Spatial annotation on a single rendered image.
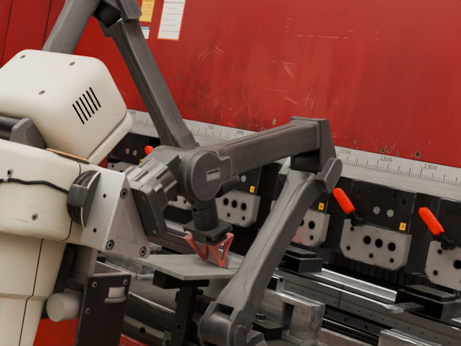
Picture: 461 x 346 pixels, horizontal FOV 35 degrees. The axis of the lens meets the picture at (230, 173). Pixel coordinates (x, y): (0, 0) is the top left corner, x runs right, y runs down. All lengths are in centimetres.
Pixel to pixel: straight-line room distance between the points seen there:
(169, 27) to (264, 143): 80
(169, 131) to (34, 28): 86
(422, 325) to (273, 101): 63
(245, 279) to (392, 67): 55
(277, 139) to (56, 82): 41
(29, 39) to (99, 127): 119
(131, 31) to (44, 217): 65
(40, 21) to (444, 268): 145
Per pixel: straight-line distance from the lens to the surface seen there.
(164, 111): 161
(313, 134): 139
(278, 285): 172
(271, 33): 176
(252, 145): 125
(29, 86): 117
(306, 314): 165
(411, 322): 182
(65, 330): 207
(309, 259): 195
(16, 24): 231
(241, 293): 130
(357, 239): 156
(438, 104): 150
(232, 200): 176
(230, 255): 182
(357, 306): 189
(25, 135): 113
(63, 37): 154
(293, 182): 141
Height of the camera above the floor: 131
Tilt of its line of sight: 3 degrees down
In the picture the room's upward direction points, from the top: 11 degrees clockwise
